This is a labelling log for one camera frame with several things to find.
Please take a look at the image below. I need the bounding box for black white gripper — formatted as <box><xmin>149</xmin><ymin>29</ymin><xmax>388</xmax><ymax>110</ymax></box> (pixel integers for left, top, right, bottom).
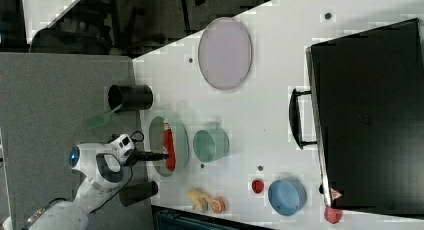
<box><xmin>109</xmin><ymin>133</ymin><xmax>169</xmax><ymax>166</ymax></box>

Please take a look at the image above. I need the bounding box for red plush ketchup bottle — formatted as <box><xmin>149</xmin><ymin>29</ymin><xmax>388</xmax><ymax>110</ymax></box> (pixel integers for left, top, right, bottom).
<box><xmin>163</xmin><ymin>122</ymin><xmax>176</xmax><ymax>171</ymax></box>

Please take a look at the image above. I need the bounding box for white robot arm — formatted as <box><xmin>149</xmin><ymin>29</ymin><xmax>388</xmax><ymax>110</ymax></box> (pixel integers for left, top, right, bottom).
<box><xmin>21</xmin><ymin>134</ymin><xmax>169</xmax><ymax>230</ymax></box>

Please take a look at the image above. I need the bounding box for dark grey cylinder object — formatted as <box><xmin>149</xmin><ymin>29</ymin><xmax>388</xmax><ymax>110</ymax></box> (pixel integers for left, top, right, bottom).
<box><xmin>119</xmin><ymin>181</ymin><xmax>159</xmax><ymax>207</ymax></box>

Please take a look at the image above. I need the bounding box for yellow plush banana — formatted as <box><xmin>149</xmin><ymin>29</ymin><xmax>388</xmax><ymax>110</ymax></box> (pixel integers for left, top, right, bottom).
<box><xmin>185</xmin><ymin>189</ymin><xmax>212</xmax><ymax>213</ymax></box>

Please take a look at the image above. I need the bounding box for green slotted spatula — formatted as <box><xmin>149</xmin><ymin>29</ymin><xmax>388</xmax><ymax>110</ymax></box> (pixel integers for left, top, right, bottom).
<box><xmin>83</xmin><ymin>105</ymin><xmax>122</xmax><ymax>130</ymax></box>

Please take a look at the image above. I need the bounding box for orange slice plush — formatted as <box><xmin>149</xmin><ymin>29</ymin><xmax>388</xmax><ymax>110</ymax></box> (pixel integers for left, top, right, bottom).
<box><xmin>211</xmin><ymin>197</ymin><xmax>226</xmax><ymax>214</ymax></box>

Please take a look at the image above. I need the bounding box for small red strawberry toy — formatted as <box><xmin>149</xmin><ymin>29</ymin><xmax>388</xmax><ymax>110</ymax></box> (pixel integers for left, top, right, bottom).
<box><xmin>251</xmin><ymin>179</ymin><xmax>264</xmax><ymax>194</ymax></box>

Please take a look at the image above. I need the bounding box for lavender round plate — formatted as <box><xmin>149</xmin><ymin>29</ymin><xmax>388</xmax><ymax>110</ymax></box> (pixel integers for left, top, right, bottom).
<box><xmin>198</xmin><ymin>17</ymin><xmax>252</xmax><ymax>90</ymax></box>

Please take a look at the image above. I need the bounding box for blue cup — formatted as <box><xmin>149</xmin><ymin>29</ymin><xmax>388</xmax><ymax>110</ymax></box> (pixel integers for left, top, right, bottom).
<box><xmin>268</xmin><ymin>177</ymin><xmax>307</xmax><ymax>216</ymax></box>

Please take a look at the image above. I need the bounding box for silver black toaster oven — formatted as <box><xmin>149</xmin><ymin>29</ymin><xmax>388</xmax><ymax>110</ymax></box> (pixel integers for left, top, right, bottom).
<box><xmin>305</xmin><ymin>18</ymin><xmax>424</xmax><ymax>219</ymax></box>

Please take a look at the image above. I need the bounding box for green cup with handle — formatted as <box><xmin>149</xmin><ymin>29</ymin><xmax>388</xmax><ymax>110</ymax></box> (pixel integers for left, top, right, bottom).
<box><xmin>193</xmin><ymin>122</ymin><xmax>230</xmax><ymax>163</ymax></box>

